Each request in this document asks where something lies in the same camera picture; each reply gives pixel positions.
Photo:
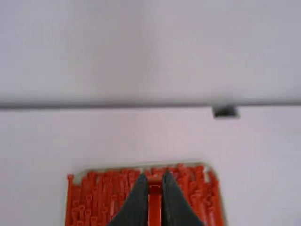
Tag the pale tray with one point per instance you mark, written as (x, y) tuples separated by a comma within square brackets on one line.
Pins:
[(141, 165)]

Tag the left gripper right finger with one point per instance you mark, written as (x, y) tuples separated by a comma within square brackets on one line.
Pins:
[(174, 207)]

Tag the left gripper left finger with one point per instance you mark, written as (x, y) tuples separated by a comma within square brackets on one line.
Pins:
[(134, 207)]

